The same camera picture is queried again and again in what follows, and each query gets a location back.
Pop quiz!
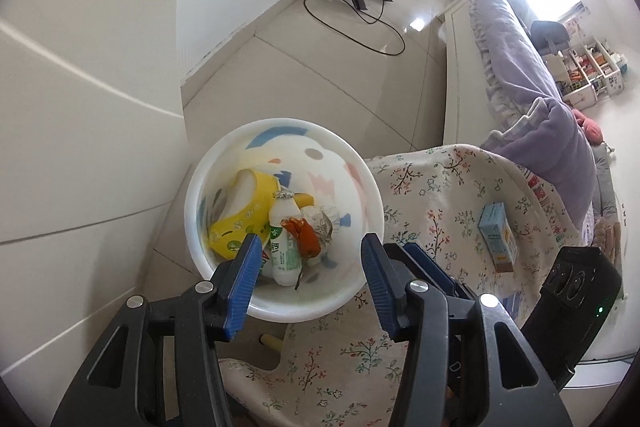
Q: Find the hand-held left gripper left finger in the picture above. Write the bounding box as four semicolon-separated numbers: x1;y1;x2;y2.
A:
50;234;263;427

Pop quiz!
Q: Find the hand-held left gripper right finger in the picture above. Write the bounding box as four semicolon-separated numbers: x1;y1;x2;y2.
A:
361;233;573;427

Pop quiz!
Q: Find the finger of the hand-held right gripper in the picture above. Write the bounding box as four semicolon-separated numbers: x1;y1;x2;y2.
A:
382;242;476;301

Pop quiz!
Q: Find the white bottle with green label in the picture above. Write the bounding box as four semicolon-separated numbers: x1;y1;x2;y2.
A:
269;192;306;288

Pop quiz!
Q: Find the yellow paper cup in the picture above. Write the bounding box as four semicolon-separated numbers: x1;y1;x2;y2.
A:
207;169;283;264

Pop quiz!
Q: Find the blue drink carton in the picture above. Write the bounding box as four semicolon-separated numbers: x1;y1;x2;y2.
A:
477;203;516;273

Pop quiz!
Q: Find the orange wrapper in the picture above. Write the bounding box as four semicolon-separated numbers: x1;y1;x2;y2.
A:
281;217;321;259

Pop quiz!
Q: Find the white patterned waste bin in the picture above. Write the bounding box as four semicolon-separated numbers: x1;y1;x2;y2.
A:
184;119;386;323

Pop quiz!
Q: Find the floral cloth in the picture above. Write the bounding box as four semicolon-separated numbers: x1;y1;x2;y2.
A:
217;144;586;427

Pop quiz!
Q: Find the brown plush toy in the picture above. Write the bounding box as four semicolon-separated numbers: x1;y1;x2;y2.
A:
590;219;623;259

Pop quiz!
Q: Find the grey pillow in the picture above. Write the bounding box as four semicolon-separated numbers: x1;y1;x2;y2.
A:
592;147;620;219

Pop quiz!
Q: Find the pink plush toy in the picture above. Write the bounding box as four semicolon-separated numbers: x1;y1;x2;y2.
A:
572;109;606;144

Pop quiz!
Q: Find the white bed skirt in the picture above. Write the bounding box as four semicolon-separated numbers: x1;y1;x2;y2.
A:
470;2;513;120

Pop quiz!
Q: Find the white shelf unit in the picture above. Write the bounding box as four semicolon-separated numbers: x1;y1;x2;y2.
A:
547;38;628;108

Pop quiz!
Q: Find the dark desk chair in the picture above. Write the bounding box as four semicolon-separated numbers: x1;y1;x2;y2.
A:
530;21;571;54

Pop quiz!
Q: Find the white bed frame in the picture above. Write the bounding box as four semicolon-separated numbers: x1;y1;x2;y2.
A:
442;0;493;148

